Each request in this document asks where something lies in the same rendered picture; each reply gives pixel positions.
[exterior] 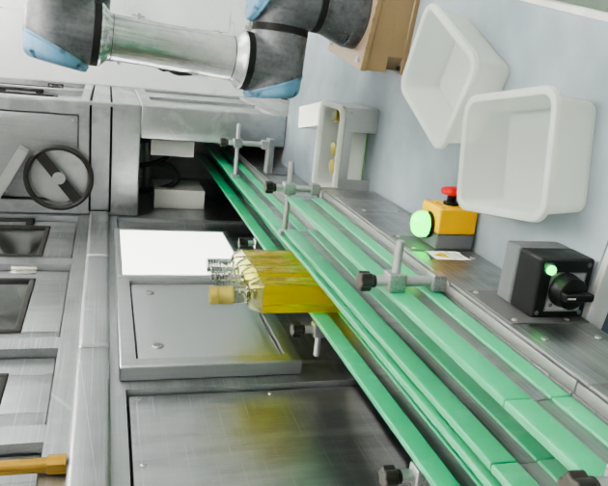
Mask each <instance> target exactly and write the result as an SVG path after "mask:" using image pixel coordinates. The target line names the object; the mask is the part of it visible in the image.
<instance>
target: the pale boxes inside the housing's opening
mask: <svg viewBox="0 0 608 486"><path fill-rule="evenodd" d="M194 143H195V142H184V141H169V140H154V139H148V148H149V151H150V154H151V155H163V156H180V157H194ZM172 181H173V180H171V179H152V187H153V192H151V197H152V204H153V208H176V209H204V203H205V191H204V189H203V187H202V186H201V184H200V182H199V181H192V180H180V181H179V183H178V184H177V185H175V186H173V187H171V188H166V187H157V186H160V185H165V184H168V183H170V182H172Z"/></svg>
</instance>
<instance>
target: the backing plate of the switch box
mask: <svg viewBox="0 0 608 486"><path fill-rule="evenodd" d="M466 292H468V293H469V294H470V295H472V296H473V297H475V298H476V299H477V300H479V301H480V302H481V303H483V304H484V305H485V306H487V307H488V308H490V309H491V310H492V311H494V312H495V313H497V314H498V315H499V316H501V317H502V318H504V319H505V320H506V321H508V322H509V323H510V324H559V323H590V322H589V321H588V320H586V319H584V318H583V317H581V316H561V317H530V316H528V315H527V314H525V313H524V312H522V311H521V310H519V309H517V308H516V307H514V306H513V305H512V304H511V303H509V302H507V301H506V300H504V299H503V298H501V297H500V296H498V294H497V292H498V290H466Z"/></svg>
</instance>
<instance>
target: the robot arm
mask: <svg viewBox="0 0 608 486"><path fill-rule="evenodd" d="M110 4H111V0H24V15H23V26H22V27H21V30H22V47H23V50H24V52H25V53H26V54H27V55H28V56H30V57H32V58H35V59H38V60H42V61H45V62H48V63H51V64H54V65H58V66H61V67H65V68H71V69H75V70H78V71H82V72H86V71H87V69H88V68H89V66H95V67H98V66H100V65H101V64H103V63H104V62H105V61H108V62H113V61H114V62H117V64H118V65H120V64H121V62H122V63H128V64H134V65H139V66H145V67H151V68H157V69H159V70H161V71H163V72H165V71H169V72H171V73H172V74H175V75H178V76H191V75H203V76H209V77H216V78H222V79H228V80H230V81H231V83H232V84H233V86H234V87H235V88H236V89H240V90H243V95H244V96H245V97H256V98H293V97H296V96H297V95H298V93H299V90H300V85H301V79H302V78H303V75H302V73H303V67H304V60H305V53H306V46H307V39H308V32H311V33H316V34H319V35H321V36H323V37H325V38H326V39H328V40H330V41H332V42H334V43H336V44H337V45H339V46H340V47H344V48H349V49H352V48H354V47H355V46H357V45H358V43H359V42H360V41H361V39H362V38H363V36H364V34H365V32H366V29H367V27H368V24H369V20H370V16H371V12H372V5H373V0H246V5H245V17H246V19H247V20H249V21H251V22H252V21H253V24H252V31H251V32H249V31H242V32H240V33H239V34H238V35H236V36H234V37H233V36H227V35H222V34H217V33H212V32H207V31H202V30H197V29H191V28H186V27H181V26H177V25H171V24H166V23H161V22H156V21H150V20H146V19H141V18H135V17H130V16H125V15H120V14H114V13H111V12H110Z"/></svg>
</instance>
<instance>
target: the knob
mask: <svg viewBox="0 0 608 486"><path fill-rule="evenodd" d="M548 297H549V300H550V302H551V303H552V304H554V305H555V306H557V307H560V308H563V309H565V310H569V311H570V310H575V309H577V308H578V307H580V306H581V305H582V304H583V303H591V302H593V301H594V295H593V294H592V293H590V292H588V289H587V286H586V284H585V283H584V282H583V281H581V280H580V279H579V278H578V277H577V276H575V275H573V274H571V273H563V274H561V275H559V276H558V277H556V278H555V279H554V280H553V281H552V283H551V285H550V286H549V289H548Z"/></svg>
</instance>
